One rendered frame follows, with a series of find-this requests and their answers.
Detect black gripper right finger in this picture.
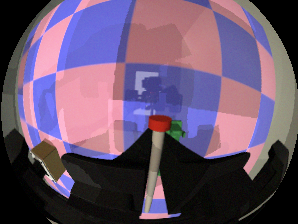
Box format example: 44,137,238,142
160,133,250,214

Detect grey pin with red head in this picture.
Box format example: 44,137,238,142
144,115,172,213

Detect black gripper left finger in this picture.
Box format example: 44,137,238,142
61,127,153,216

